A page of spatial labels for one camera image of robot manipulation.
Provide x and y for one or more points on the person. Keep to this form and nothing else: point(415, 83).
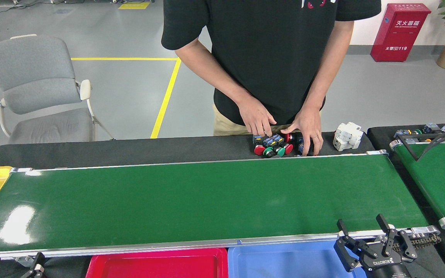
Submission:
point(269, 58)

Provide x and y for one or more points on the blue plastic bin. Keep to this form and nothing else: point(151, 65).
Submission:
point(284, 262)

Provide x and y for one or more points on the person's left hand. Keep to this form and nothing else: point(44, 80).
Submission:
point(309, 127)

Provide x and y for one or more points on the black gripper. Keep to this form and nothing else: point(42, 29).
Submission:
point(386, 268)

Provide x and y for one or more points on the person's left forearm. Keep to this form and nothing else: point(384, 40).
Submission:
point(330, 65)

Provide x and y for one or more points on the long green conveyor belt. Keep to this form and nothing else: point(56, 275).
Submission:
point(207, 200)

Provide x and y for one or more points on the grey office chair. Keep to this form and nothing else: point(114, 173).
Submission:
point(33, 77)

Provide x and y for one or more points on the red fire extinguisher box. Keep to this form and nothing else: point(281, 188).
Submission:
point(398, 34)

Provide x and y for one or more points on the red plastic bin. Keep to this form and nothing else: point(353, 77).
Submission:
point(149, 266)

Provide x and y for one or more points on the black curved guide bracket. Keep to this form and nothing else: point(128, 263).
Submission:
point(407, 148)

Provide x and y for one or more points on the person's right forearm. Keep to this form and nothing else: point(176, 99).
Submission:
point(211, 73)

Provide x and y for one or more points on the person's right hand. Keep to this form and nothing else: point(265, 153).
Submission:
point(257, 116)

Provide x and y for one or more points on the short green conveyor belt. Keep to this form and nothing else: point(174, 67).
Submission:
point(439, 173)

